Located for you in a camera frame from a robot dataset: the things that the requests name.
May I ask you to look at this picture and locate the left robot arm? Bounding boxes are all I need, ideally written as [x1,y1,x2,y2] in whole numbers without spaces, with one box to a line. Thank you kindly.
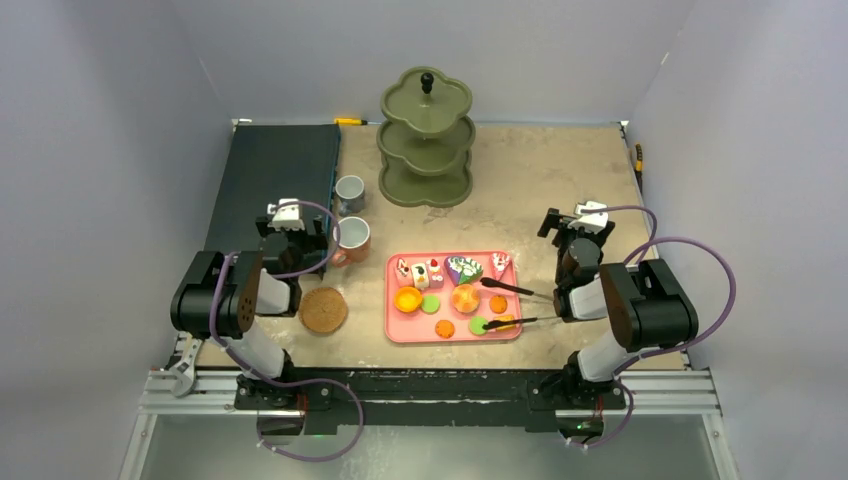
[170,216,328,409]

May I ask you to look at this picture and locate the purple green cake slice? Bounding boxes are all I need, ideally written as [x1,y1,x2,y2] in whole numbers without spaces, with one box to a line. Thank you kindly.
[444,255,484,286]

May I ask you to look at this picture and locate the black metal tongs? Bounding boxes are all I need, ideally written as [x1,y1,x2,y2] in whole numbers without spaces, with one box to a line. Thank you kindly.
[481,277,562,331]

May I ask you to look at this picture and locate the grey mug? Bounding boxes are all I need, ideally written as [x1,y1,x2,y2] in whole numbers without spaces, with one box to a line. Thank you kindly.
[335,175,366,217]

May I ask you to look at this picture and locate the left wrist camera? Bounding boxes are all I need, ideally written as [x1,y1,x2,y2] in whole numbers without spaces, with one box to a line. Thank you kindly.
[267,198,305,231]

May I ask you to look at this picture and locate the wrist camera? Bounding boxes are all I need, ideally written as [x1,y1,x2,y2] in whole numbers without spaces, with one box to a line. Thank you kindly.
[569,201,609,233]
[267,198,305,231]

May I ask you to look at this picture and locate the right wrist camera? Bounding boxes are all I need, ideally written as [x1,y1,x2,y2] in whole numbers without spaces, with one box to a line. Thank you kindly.
[569,201,609,233]

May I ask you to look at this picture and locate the chocolate chip cookie upper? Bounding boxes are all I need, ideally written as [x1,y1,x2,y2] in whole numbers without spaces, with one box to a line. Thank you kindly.
[489,295,509,315]

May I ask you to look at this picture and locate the green macaron near tart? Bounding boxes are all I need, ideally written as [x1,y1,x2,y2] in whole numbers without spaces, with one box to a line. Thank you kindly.
[420,295,441,315]

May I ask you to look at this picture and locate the yellow black tool right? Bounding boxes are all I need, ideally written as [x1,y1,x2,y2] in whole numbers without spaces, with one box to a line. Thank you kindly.
[633,143,643,178]

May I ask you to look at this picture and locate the chocolate chip cookie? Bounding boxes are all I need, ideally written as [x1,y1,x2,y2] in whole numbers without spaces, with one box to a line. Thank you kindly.
[434,320,456,339]
[489,295,509,315]

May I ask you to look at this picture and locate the dark blue flat box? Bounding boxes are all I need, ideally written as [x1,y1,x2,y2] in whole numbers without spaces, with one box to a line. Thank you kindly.
[204,124,341,253]

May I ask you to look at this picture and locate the green three-tier stand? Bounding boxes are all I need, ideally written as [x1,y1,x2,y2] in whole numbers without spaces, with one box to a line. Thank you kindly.
[376,66,476,208]

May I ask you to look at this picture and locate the green macaron lower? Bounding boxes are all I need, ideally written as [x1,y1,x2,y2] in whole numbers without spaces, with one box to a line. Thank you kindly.
[468,316,488,336]

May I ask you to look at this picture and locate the black base frame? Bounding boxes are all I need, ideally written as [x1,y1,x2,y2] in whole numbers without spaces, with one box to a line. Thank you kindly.
[234,367,626,435]

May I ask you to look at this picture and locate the pink triangle cake slice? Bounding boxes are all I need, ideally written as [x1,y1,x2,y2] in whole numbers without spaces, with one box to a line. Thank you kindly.
[490,252,512,280]

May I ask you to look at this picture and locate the round bread bun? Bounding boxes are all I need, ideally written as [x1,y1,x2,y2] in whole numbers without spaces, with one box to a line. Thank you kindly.
[450,284,481,315]

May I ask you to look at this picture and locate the purple cable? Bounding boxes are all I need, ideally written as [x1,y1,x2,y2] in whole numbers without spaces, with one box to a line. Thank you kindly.
[208,199,366,464]
[564,205,738,452]

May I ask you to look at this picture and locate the square orange cracker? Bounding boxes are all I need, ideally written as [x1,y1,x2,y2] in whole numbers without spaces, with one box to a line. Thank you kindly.
[493,315,519,331]

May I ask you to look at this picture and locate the yellow screwdriver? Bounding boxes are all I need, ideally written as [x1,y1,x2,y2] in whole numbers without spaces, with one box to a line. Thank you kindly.
[334,117,369,126]

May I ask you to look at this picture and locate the pink cream cake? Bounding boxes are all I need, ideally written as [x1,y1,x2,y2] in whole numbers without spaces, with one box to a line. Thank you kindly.
[427,258,444,289]

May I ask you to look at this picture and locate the pink strawberry roll cake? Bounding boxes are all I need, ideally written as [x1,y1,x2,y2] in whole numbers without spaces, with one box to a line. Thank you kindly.
[394,258,414,287]

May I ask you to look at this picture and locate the white roll cake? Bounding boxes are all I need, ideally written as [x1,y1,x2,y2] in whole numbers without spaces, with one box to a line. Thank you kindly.
[410,263,430,290]

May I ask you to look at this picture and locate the pink mug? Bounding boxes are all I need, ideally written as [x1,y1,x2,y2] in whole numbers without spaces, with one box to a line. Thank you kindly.
[331,216,371,267]

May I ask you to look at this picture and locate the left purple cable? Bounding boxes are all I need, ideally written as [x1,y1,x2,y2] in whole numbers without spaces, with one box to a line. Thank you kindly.
[208,199,366,464]

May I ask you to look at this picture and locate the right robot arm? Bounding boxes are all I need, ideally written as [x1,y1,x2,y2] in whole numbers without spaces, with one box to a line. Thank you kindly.
[538,208,699,407]

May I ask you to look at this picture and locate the woven rattan coaster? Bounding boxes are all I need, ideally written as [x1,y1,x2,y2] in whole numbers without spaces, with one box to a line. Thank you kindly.
[298,287,349,335]

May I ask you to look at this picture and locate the silver wrench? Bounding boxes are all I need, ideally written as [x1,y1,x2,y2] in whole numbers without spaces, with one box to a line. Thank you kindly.
[169,338,203,398]

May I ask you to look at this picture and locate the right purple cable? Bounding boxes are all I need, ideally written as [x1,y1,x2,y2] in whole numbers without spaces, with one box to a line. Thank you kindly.
[564,205,738,452]

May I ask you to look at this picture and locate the orange egg tart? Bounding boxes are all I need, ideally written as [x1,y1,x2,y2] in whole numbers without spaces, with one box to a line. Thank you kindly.
[393,286,423,313]

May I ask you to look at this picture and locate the chocolate chip cookie lower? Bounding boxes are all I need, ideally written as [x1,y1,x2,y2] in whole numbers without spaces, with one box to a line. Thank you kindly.
[434,320,456,339]

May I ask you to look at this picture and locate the pink serving tray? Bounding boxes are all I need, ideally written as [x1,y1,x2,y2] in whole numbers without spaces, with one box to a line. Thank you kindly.
[384,252,522,343]

